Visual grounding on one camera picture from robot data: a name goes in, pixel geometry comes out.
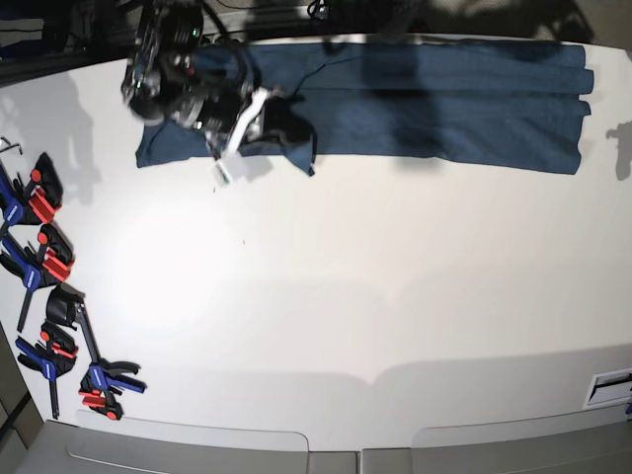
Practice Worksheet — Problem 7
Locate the top blue red bar clamp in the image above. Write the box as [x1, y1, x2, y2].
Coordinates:
[1, 153, 63, 238]

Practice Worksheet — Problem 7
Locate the grey chair back left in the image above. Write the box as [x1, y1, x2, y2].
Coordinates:
[17, 422, 358, 473]

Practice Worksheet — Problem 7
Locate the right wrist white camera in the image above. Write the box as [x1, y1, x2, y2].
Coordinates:
[210, 154, 247, 188]

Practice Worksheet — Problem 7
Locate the metal hex key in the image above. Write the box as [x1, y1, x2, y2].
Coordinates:
[0, 136, 23, 155]

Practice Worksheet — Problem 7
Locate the grey chair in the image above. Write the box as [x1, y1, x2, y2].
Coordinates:
[17, 422, 358, 473]
[360, 406, 631, 473]

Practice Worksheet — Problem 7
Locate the grey chair back right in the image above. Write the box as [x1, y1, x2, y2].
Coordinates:
[360, 406, 631, 473]

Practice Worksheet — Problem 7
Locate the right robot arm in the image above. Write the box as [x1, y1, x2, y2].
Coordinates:
[120, 1, 314, 166]

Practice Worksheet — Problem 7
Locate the dark blue T-shirt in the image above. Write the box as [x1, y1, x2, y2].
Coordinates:
[135, 39, 594, 178]

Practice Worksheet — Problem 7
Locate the blue red bar clamp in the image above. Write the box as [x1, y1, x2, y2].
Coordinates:
[1, 153, 63, 238]
[15, 320, 78, 420]
[1, 223, 75, 333]
[74, 303, 147, 421]

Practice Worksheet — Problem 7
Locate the bottom blue red bar clamp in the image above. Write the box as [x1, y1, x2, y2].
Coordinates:
[74, 303, 147, 421]

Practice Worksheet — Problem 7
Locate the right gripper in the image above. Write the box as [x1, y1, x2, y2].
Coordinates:
[190, 87, 316, 161]

